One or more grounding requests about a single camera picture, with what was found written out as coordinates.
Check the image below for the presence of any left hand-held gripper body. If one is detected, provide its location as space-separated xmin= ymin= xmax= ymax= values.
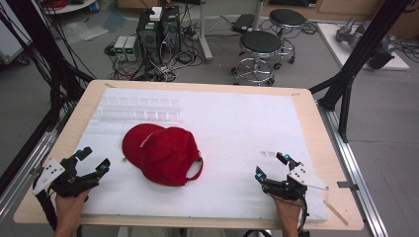
xmin=32 ymin=155 xmax=102 ymax=198

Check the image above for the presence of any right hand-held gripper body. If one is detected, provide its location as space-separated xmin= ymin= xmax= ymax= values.
xmin=261 ymin=163 xmax=330 ymax=201

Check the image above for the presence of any red baseball cap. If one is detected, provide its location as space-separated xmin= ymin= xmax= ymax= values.
xmin=122 ymin=122 xmax=205 ymax=188

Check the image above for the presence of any person's right hand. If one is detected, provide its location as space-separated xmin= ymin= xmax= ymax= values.
xmin=272 ymin=196 xmax=303 ymax=226

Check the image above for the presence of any person's left hand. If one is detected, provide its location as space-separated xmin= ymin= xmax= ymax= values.
xmin=53 ymin=188 xmax=91 ymax=228

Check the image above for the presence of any white foam sheet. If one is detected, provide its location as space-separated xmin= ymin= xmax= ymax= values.
xmin=74 ymin=86 xmax=330 ymax=222

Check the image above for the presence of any thin wooden stick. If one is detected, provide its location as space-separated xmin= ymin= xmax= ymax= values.
xmin=323 ymin=199 xmax=350 ymax=227

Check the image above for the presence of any clear acrylic rack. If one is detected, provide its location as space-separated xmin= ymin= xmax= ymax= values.
xmin=93 ymin=95 xmax=183 ymax=123

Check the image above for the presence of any grey power supply unit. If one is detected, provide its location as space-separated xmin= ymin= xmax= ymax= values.
xmin=125 ymin=36 xmax=141 ymax=63
xmin=113 ymin=35 xmax=128 ymax=62

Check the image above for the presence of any black round stool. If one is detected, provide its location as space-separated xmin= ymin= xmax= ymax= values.
xmin=268 ymin=8 xmax=307 ymax=65
xmin=231 ymin=30 xmax=284 ymax=88

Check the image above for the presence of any white floor board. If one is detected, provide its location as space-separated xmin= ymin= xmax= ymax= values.
xmin=316 ymin=22 xmax=411 ymax=72

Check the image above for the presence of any black computer tower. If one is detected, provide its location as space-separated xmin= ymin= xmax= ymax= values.
xmin=135 ymin=11 xmax=163 ymax=64
xmin=160 ymin=6 xmax=183 ymax=54

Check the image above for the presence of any flat black device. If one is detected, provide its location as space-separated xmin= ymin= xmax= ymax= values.
xmin=230 ymin=13 xmax=257 ymax=35

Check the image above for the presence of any round white table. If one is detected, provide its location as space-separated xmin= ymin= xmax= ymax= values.
xmin=41 ymin=0 xmax=101 ymax=16

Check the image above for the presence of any grey metal stand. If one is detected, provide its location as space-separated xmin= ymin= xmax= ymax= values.
xmin=197 ymin=0 xmax=214 ymax=64

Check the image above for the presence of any white box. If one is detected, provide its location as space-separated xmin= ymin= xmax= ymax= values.
xmin=148 ymin=6 xmax=164 ymax=23

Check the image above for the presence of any black strap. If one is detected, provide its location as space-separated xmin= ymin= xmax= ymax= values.
xmin=34 ymin=189 xmax=59 ymax=232

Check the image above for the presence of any aluminium rail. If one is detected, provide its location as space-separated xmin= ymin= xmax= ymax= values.
xmin=0 ymin=126 xmax=61 ymax=222
xmin=316 ymin=101 xmax=390 ymax=237

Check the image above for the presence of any small metal bracket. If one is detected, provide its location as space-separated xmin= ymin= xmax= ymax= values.
xmin=336 ymin=180 xmax=360 ymax=193

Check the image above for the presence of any black frame post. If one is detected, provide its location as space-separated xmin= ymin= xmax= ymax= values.
xmin=4 ymin=0 xmax=97 ymax=133
xmin=308 ymin=0 xmax=413 ymax=144

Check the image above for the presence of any tangle of floor cables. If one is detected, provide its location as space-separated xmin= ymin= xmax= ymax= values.
xmin=104 ymin=19 xmax=206 ymax=83

